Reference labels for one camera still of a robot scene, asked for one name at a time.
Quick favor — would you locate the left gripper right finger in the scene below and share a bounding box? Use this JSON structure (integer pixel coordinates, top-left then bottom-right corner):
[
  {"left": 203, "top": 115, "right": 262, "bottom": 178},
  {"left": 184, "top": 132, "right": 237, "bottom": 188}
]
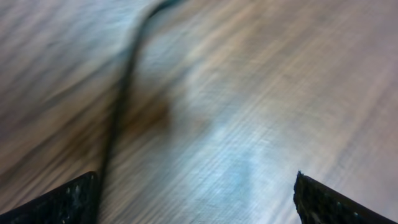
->
[{"left": 293, "top": 172, "right": 397, "bottom": 224}]

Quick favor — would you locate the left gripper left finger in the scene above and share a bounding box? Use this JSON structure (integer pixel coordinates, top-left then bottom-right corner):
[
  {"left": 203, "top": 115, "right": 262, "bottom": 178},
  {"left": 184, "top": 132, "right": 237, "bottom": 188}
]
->
[{"left": 1, "top": 171, "right": 98, "bottom": 224}]

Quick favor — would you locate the separated black cable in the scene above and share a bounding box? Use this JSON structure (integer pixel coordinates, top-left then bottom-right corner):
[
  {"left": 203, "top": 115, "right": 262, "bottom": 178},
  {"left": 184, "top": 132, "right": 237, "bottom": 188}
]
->
[{"left": 93, "top": 0, "right": 187, "bottom": 224}]

